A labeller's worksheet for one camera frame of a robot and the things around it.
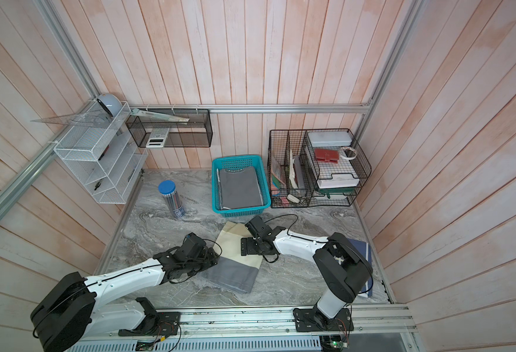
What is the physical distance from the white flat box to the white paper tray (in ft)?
0.36

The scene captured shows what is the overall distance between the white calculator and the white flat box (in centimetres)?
69

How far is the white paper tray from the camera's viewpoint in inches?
36.2

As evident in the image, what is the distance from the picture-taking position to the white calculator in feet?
3.13
